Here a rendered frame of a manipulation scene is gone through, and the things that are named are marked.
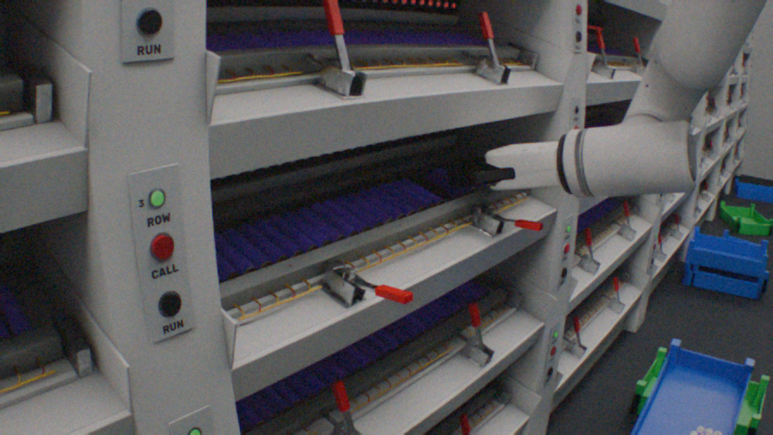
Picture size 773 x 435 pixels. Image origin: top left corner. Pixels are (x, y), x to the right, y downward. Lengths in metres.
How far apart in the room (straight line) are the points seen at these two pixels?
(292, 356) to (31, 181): 0.29
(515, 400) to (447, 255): 0.46
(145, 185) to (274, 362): 0.21
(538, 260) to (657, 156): 0.37
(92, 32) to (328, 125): 0.23
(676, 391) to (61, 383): 1.18
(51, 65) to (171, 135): 0.10
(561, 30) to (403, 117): 0.39
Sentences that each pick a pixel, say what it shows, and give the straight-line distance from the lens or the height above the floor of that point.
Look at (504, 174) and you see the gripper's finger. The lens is 0.74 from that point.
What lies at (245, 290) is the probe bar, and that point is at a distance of 0.54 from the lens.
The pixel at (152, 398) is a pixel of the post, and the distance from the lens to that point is 0.46.
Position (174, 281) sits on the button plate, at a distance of 0.43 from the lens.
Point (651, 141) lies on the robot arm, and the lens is 0.68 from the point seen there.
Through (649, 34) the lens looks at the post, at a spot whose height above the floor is 0.82.
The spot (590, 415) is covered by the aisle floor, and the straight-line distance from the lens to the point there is 1.36.
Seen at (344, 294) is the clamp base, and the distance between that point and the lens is 0.58.
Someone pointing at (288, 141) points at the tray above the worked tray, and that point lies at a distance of 0.48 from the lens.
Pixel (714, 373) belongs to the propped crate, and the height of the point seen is 0.11.
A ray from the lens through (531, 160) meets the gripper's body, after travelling 0.72.
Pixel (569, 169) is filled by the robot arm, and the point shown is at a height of 0.62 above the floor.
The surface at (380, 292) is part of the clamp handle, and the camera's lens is 0.55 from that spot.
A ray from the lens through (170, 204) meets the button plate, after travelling 0.41.
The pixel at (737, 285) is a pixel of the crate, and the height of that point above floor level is 0.04.
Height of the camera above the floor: 0.77
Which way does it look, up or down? 17 degrees down
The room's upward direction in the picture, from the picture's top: straight up
